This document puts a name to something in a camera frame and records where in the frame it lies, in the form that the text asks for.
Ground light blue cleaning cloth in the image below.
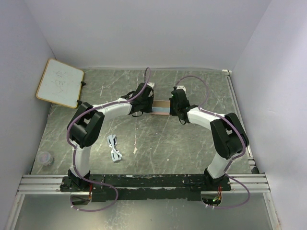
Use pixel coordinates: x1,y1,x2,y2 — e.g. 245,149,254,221
152,107,170,114

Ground pink glasses case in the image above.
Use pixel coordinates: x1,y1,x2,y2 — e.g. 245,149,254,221
152,100,170,115

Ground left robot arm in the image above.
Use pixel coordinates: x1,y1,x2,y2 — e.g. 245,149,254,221
67,82,155,191

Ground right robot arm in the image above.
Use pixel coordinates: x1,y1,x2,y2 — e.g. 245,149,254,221
170,87,249,191

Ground white sunglasses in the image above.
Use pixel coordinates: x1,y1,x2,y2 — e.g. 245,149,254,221
107,135,122,162

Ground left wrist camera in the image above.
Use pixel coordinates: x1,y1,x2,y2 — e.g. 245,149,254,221
147,82,155,89

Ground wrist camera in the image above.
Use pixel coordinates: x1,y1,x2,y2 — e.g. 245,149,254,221
174,85,186,92
147,82,155,89

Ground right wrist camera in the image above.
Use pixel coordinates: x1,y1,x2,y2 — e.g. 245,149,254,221
174,85,186,92

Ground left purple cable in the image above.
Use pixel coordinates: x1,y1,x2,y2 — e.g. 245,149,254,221
66,67,152,212

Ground purple cable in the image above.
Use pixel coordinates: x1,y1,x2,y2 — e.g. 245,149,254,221
174,76,251,209
66,67,152,212

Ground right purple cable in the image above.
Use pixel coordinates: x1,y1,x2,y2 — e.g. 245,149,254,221
174,76,251,209

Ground small whiteboard with orange frame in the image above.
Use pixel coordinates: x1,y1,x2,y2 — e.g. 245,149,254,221
36,58,84,109

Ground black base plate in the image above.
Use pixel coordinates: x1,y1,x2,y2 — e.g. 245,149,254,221
59,174,231,202

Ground aluminium rail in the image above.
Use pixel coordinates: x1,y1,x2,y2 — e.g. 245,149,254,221
17,174,271,195

